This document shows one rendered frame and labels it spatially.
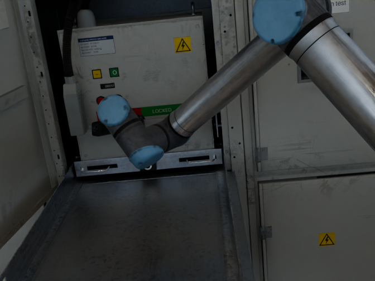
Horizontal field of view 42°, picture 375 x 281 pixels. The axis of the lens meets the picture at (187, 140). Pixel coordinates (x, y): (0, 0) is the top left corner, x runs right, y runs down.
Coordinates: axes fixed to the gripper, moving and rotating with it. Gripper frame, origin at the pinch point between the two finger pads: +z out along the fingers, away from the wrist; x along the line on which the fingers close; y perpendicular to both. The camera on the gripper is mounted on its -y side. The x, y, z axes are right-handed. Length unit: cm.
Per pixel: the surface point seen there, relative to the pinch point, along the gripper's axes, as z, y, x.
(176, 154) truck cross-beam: 8.4, 15.2, -6.8
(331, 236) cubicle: 22, 69, -40
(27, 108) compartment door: -10.3, -31.9, 10.0
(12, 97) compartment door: -22.8, -31.7, 10.4
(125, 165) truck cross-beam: 9.6, -3.5, -9.1
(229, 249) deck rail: -36, 31, -40
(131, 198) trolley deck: -4.3, 0.5, -22.4
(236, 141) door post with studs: 3.7, 37.1, -4.8
